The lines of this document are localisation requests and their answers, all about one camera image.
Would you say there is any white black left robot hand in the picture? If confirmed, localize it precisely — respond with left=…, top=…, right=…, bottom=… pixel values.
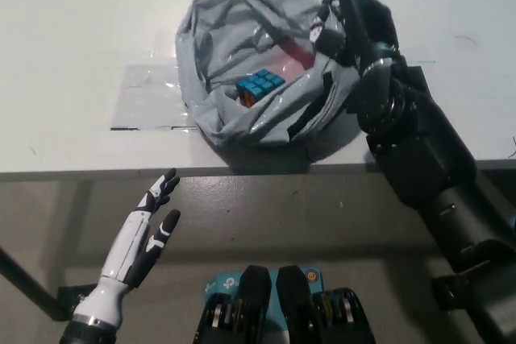
left=73, top=168, right=181, bottom=327

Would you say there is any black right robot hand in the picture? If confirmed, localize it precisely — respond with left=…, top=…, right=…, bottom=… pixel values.
left=310, top=0, right=400, bottom=75

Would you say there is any blue orange rubik's cube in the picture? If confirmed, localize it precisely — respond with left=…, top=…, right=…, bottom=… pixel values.
left=235, top=68, right=286, bottom=108

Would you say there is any grey plastic bag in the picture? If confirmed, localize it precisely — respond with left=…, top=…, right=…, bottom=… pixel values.
left=175, top=0, right=366, bottom=147

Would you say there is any red round container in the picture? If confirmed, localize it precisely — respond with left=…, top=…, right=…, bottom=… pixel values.
left=277, top=35, right=318, bottom=79

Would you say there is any black table leg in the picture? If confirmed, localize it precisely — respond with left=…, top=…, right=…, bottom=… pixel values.
left=0, top=245, right=61, bottom=319

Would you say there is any black teal robot torso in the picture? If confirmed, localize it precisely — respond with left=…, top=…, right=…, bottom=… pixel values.
left=195, top=265, right=374, bottom=344

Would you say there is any clear tape patch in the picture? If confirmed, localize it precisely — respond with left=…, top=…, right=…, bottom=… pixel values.
left=110, top=64, right=201, bottom=132

